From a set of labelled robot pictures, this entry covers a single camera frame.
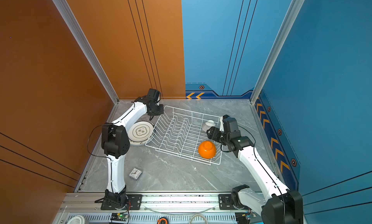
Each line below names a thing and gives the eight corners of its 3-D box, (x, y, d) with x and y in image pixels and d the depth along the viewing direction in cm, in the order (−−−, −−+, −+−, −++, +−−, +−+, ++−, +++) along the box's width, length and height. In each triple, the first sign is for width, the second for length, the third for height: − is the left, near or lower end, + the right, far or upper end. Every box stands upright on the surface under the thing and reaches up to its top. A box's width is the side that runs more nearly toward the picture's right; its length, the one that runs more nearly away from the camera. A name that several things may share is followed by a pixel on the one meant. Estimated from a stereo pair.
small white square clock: (129, 176, 83) (128, 175, 82) (135, 168, 86) (134, 167, 85) (136, 180, 82) (135, 179, 80) (142, 172, 85) (141, 170, 83)
